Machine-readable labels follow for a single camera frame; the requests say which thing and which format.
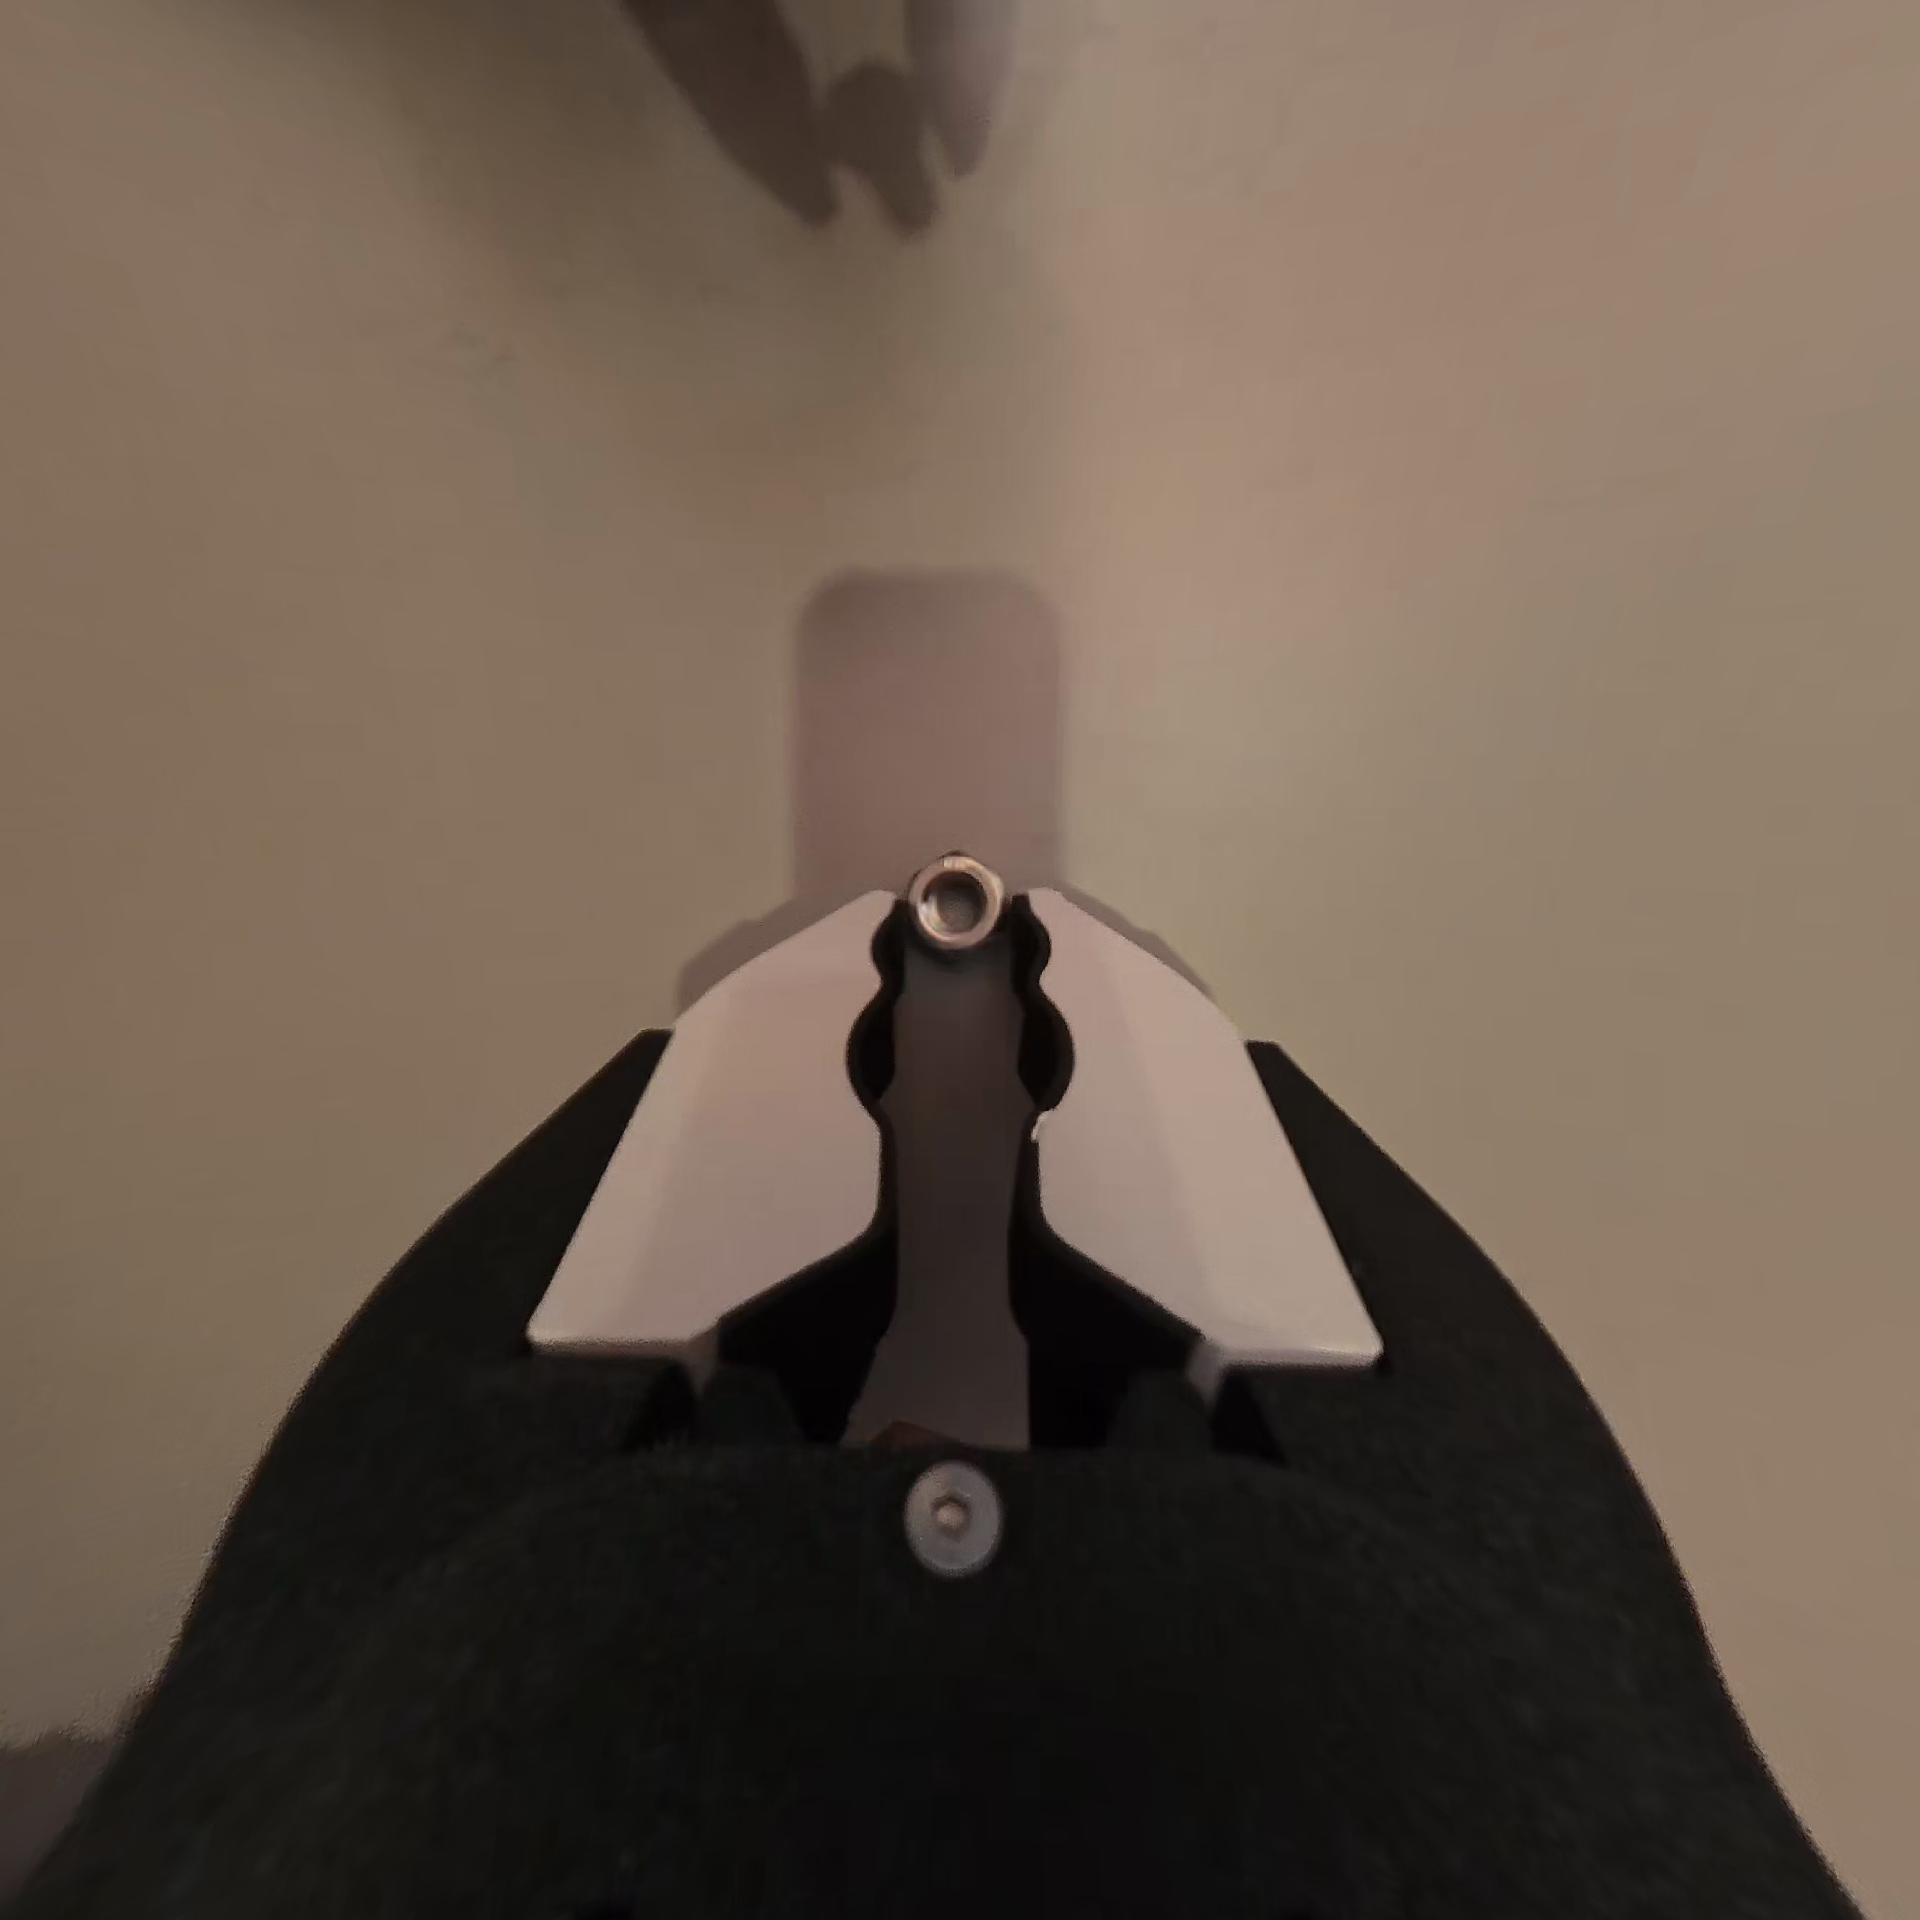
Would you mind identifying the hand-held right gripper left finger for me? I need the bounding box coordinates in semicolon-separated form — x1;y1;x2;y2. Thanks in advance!
527;890;906;1372

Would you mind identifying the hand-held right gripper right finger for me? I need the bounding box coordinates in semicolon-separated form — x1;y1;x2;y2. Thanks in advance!
1018;890;1385;1377

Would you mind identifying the silver hex nut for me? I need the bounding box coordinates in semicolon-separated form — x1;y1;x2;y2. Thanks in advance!
908;856;1010;953

